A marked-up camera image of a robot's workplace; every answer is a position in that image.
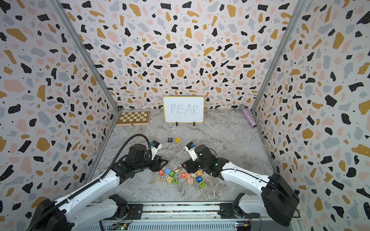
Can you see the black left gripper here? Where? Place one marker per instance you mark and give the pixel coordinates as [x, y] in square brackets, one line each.
[157, 163]

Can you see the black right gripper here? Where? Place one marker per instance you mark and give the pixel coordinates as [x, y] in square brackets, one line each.
[189, 165]

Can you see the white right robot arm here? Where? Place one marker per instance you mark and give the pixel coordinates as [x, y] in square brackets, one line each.
[276, 198]

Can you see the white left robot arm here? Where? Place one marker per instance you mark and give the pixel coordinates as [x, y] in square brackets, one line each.
[58, 215]

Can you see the green I block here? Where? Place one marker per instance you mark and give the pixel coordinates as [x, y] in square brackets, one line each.
[202, 184]

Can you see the wooden 7 block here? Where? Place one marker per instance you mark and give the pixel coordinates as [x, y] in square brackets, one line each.
[176, 169]

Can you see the wooden O block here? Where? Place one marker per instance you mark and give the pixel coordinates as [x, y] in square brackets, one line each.
[164, 183]

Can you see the wooden chessboard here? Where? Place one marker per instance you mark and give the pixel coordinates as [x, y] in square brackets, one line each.
[133, 119]

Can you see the yellow framed whiteboard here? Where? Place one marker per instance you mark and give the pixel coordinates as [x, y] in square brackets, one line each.
[183, 109]

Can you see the pink glitter bottle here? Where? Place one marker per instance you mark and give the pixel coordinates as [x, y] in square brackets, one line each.
[248, 115]

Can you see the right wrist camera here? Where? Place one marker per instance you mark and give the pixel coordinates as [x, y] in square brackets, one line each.
[190, 148]

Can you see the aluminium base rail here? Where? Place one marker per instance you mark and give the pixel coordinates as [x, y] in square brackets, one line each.
[161, 216]

